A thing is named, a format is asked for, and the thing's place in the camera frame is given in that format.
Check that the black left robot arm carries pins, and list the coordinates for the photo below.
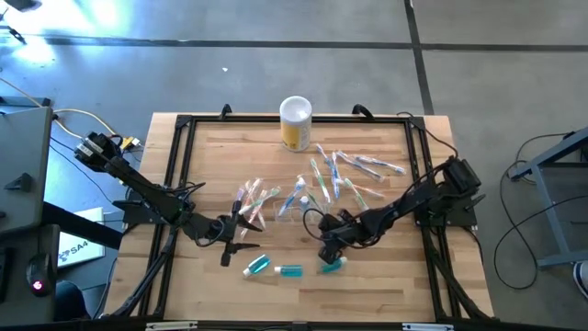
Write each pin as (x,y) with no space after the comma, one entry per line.
(138,184)

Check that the person's shoe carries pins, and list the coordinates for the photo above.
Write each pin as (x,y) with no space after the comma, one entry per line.
(582,278)

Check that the grey desk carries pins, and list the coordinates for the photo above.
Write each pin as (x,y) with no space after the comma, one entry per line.
(23,147)

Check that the blue-grey metal table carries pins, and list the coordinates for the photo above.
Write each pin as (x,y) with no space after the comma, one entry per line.
(558,149)

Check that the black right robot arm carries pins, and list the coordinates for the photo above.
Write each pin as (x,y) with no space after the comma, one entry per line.
(413,202)

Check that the silver metal bracket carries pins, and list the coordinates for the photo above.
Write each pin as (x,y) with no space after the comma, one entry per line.
(427,327)
(170,326)

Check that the person's leg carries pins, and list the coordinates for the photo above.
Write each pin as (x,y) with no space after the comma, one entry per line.
(71,301)

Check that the black computer mouse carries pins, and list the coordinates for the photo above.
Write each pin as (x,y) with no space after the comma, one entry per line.
(40,276)

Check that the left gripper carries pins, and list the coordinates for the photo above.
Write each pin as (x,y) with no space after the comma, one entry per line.
(227,232)

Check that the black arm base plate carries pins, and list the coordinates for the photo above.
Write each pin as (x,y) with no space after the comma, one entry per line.
(128,213)
(459,221)

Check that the orange toothbrush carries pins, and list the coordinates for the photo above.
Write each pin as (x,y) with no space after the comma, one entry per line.
(372,190)
(255,190)

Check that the green toothbrush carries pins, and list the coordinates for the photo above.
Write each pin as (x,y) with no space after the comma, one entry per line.
(356,193)
(320,180)
(268,193)
(317,201)

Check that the white yellow wipes canister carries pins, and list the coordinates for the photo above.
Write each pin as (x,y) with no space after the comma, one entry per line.
(296,128)

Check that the black metal bar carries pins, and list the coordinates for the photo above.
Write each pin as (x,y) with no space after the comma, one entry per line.
(82,226)

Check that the white printed sign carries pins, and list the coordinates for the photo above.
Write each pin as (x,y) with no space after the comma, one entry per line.
(80,250)

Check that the black chair base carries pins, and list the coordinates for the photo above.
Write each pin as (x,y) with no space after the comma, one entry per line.
(23,3)

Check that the black plastic bracket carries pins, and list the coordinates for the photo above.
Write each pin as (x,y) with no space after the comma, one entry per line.
(18,182)

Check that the clear plastic zip bag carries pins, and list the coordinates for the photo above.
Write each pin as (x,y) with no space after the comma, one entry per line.
(287,216)

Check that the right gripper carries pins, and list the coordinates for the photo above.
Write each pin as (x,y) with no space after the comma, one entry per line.
(340,230)

